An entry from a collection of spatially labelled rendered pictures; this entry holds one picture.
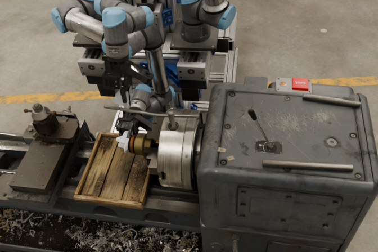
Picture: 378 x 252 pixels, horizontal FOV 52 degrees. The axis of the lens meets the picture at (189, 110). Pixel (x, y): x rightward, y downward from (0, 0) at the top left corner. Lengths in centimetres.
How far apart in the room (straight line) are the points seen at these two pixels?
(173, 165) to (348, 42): 279
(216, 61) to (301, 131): 193
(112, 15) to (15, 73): 276
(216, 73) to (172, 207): 165
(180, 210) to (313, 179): 61
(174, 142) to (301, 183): 46
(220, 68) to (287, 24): 111
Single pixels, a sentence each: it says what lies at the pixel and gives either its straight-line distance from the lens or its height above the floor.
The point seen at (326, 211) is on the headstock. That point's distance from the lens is 146.
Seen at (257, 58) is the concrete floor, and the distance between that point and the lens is 362.
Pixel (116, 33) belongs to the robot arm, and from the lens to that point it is 128.
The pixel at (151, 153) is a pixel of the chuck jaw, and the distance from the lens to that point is 153.
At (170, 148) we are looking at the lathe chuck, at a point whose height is 121.
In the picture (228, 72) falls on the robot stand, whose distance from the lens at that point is 313.
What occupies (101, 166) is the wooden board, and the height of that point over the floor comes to 89.
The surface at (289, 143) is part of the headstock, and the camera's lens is 138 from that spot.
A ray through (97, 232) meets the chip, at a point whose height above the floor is 54.
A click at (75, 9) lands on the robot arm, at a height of 138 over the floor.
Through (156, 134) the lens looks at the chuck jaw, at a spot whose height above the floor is 113.
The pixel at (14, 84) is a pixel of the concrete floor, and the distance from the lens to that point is 386.
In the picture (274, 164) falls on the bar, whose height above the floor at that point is 127.
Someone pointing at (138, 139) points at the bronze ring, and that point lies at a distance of 157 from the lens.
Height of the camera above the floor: 233
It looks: 48 degrees down
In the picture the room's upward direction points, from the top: 6 degrees counter-clockwise
